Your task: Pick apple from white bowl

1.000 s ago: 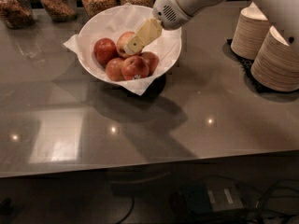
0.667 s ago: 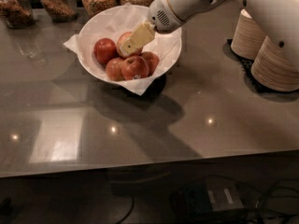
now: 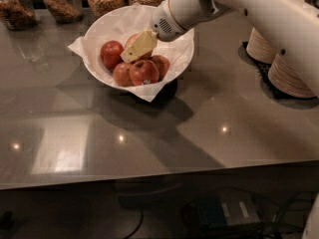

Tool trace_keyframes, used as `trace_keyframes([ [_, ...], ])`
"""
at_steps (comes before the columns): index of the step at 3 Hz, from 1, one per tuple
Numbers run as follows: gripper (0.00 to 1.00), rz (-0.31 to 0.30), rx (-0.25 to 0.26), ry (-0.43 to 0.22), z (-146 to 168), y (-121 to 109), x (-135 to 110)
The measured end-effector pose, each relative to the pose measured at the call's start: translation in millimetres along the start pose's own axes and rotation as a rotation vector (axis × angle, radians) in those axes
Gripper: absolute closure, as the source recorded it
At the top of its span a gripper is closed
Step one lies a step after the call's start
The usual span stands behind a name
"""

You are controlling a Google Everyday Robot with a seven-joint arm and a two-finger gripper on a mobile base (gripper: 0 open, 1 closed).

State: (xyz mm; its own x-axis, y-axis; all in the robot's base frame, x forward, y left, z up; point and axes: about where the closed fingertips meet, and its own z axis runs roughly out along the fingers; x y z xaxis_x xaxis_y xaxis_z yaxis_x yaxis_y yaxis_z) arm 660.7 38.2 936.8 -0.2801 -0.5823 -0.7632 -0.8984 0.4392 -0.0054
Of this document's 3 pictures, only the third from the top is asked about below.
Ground white bowl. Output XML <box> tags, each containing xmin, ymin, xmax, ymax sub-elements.
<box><xmin>81</xmin><ymin>5</ymin><xmax>194</xmax><ymax>98</ymax></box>

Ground glass jar dark granola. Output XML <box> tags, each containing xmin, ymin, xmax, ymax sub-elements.
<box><xmin>0</xmin><ymin>0</ymin><xmax>37</xmax><ymax>31</ymax></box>

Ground back stack paper bowls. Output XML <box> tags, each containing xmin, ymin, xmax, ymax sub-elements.
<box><xmin>246</xmin><ymin>28</ymin><xmax>276</xmax><ymax>64</ymax></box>

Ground yellow-red top apple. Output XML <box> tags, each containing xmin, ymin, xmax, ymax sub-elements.
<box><xmin>124</xmin><ymin>33</ymin><xmax>154</xmax><ymax>62</ymax></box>

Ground dark box under table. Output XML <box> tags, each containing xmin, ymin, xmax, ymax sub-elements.
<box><xmin>194</xmin><ymin>192</ymin><xmax>261</xmax><ymax>231</ymax></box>

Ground red right apple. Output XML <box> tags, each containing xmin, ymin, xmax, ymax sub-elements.
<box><xmin>151</xmin><ymin>55</ymin><xmax>170</xmax><ymax>81</ymax></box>

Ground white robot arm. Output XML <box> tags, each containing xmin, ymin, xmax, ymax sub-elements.
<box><xmin>121</xmin><ymin>0</ymin><xmax>319</xmax><ymax>95</ymax></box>

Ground black rubber mat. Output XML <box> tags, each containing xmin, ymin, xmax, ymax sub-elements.
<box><xmin>240</xmin><ymin>41</ymin><xmax>293</xmax><ymax>101</ymax></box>

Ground glass jar brown cereal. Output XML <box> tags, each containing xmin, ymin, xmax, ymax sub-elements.
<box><xmin>43</xmin><ymin>0</ymin><xmax>82</xmax><ymax>24</ymax></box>

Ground black cable on floor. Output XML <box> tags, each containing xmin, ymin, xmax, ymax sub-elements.
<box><xmin>123</xmin><ymin>209</ymin><xmax>145</xmax><ymax>239</ymax></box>

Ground red front left apple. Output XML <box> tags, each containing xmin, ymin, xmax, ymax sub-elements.
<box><xmin>113</xmin><ymin>62</ymin><xmax>133</xmax><ymax>87</ymax></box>

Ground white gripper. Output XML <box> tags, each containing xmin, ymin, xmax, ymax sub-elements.
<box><xmin>121</xmin><ymin>0</ymin><xmax>185</xmax><ymax>63</ymax></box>

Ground red apple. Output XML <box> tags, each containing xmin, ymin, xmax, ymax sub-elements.
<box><xmin>100</xmin><ymin>40</ymin><xmax>124</xmax><ymax>69</ymax></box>
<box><xmin>151</xmin><ymin>55</ymin><xmax>170</xmax><ymax>81</ymax></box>
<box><xmin>130</xmin><ymin>60</ymin><xmax>160</xmax><ymax>86</ymax></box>
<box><xmin>113</xmin><ymin>62</ymin><xmax>133</xmax><ymax>87</ymax></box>

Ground red front centre apple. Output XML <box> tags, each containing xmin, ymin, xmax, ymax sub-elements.
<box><xmin>130</xmin><ymin>60</ymin><xmax>160</xmax><ymax>86</ymax></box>

